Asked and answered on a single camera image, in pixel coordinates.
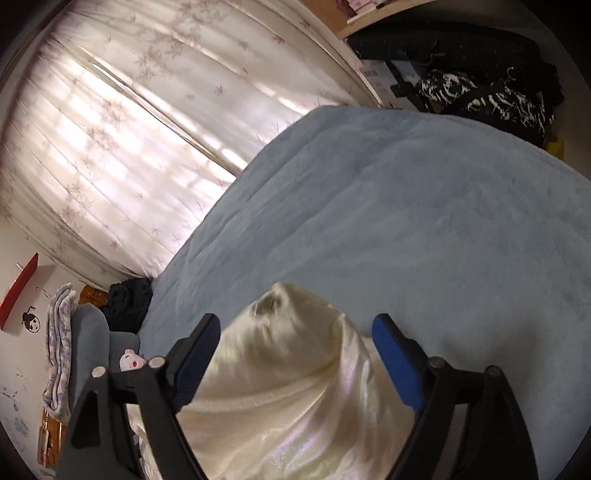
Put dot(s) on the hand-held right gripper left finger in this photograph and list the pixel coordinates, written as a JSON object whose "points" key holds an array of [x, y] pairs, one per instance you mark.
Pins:
{"points": [[194, 364]]}

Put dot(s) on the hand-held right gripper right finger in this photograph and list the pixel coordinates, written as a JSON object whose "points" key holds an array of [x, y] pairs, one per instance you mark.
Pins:
{"points": [[397, 360]]}

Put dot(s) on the white puffer jacket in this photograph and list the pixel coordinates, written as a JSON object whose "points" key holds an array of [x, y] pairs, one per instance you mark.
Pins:
{"points": [[286, 392]]}

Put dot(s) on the pink cat plush toy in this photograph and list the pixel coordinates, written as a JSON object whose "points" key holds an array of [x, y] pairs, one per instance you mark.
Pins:
{"points": [[131, 361]]}

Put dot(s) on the dark cloth pile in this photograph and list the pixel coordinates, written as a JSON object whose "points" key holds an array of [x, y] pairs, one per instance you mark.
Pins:
{"points": [[127, 302]]}

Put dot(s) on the floral folded blanket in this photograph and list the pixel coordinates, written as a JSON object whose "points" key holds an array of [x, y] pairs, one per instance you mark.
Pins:
{"points": [[57, 346]]}

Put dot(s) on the blue bed blanket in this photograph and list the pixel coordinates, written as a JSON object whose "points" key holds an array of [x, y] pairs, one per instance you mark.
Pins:
{"points": [[392, 221]]}

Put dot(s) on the white floral curtain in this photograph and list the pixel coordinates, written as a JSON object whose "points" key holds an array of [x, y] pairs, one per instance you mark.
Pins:
{"points": [[92, 184], [207, 69]]}

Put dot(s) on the small yellow object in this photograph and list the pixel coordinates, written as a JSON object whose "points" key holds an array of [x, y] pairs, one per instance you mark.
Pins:
{"points": [[555, 148]]}

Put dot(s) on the black and white garment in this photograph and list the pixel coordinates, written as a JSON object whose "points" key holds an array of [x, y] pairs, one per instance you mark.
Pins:
{"points": [[489, 99]]}

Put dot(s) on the white cardboard box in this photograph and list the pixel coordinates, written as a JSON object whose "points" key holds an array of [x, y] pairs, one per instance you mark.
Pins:
{"points": [[376, 78]]}

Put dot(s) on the wooden shelf unit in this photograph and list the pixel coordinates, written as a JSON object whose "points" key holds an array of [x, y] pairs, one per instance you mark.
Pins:
{"points": [[369, 23]]}

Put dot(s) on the pink drawer organizer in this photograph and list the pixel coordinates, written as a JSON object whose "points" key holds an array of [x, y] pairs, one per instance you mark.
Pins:
{"points": [[362, 3]]}

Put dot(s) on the face wall sticker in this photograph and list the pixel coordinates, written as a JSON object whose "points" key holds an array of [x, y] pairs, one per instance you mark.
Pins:
{"points": [[31, 321]]}

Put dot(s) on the red wall shelf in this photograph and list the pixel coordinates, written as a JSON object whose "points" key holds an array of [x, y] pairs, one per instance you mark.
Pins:
{"points": [[21, 286]]}

